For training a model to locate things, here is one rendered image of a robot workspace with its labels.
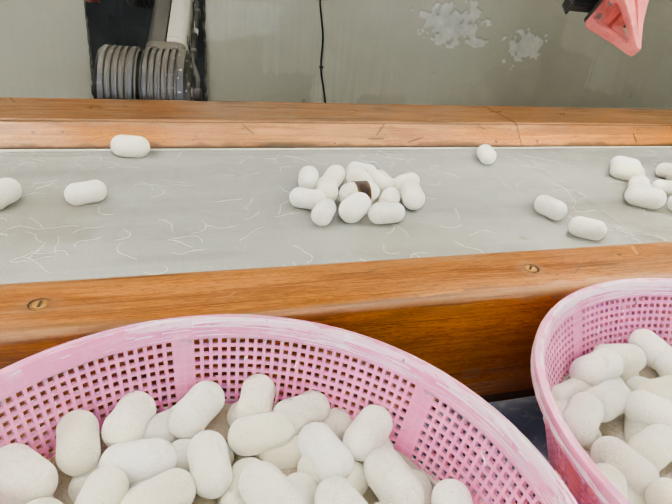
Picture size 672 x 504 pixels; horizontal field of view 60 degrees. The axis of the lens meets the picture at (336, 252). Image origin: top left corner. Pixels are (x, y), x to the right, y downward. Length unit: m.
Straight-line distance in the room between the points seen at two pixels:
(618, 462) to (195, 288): 0.24
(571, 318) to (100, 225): 0.34
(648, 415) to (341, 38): 2.45
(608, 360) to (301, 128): 0.43
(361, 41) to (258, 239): 2.31
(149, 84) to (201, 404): 0.63
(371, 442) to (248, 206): 0.28
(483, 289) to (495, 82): 2.73
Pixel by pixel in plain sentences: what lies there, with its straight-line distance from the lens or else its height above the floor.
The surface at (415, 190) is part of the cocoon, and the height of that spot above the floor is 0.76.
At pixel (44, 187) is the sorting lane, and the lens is 0.56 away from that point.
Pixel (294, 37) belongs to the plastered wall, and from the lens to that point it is 2.64.
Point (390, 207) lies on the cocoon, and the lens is 0.49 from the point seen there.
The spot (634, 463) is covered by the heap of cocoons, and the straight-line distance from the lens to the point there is 0.32.
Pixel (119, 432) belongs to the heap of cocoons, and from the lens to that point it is 0.29.
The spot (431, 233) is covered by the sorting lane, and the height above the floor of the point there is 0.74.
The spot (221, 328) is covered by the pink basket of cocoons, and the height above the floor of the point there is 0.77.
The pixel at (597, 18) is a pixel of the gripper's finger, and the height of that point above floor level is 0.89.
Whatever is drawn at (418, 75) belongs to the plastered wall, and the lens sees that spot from 2.86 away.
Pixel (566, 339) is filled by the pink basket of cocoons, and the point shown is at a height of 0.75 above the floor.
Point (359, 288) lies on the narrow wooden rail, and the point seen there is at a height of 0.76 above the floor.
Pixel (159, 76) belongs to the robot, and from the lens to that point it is 0.87.
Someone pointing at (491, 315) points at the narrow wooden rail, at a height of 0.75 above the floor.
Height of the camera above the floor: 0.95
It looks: 28 degrees down
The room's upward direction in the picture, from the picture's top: 6 degrees clockwise
